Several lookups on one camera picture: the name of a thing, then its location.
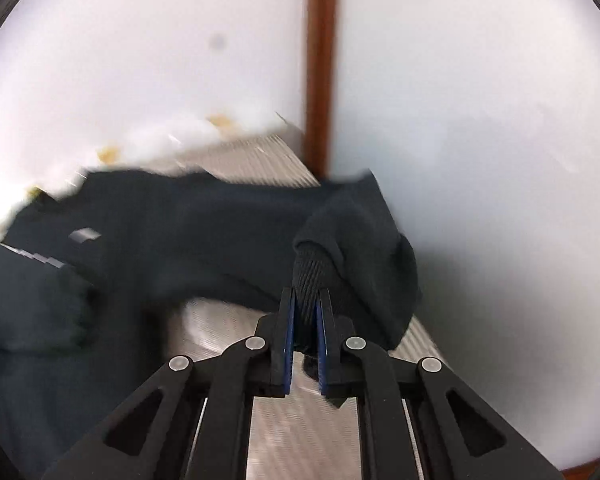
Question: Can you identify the dark navy sweater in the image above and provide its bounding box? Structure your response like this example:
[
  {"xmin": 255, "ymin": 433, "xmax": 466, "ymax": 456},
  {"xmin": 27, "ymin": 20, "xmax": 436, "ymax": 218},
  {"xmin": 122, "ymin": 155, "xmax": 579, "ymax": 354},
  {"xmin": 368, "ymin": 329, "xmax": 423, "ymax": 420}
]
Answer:
[{"xmin": 0, "ymin": 167, "xmax": 423, "ymax": 480}]

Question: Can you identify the brown wooden wall trim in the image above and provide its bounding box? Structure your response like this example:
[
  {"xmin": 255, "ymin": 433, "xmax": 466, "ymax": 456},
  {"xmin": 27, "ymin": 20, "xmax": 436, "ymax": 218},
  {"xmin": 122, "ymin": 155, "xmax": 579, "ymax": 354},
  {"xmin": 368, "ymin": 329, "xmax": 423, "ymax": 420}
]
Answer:
[{"xmin": 302, "ymin": 0, "xmax": 342, "ymax": 180}]

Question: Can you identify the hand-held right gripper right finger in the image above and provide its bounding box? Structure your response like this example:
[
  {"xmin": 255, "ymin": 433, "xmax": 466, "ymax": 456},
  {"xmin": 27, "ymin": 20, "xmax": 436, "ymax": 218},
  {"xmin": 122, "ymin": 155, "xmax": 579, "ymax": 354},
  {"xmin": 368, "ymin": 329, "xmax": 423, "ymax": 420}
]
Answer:
[{"xmin": 316, "ymin": 287, "xmax": 567, "ymax": 480}]

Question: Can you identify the white pillow with yellow print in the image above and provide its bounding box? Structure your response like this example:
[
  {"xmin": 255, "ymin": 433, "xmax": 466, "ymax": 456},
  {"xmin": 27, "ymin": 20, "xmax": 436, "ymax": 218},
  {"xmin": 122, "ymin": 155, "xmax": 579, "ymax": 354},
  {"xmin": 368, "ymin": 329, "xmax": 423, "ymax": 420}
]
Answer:
[{"xmin": 0, "ymin": 110, "xmax": 292, "ymax": 241}]

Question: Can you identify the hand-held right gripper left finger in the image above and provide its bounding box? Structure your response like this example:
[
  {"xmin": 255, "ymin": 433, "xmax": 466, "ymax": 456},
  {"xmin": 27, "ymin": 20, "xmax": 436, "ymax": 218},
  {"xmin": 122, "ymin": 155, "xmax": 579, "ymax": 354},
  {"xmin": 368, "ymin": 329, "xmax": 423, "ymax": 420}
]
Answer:
[{"xmin": 40, "ymin": 287, "xmax": 297, "ymax": 480}]

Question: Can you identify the striped quilted mattress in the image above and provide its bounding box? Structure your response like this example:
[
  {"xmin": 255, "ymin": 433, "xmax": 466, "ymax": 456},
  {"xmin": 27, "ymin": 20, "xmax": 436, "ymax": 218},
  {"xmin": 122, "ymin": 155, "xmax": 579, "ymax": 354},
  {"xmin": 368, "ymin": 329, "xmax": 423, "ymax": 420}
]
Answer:
[{"xmin": 0, "ymin": 132, "xmax": 446, "ymax": 480}]

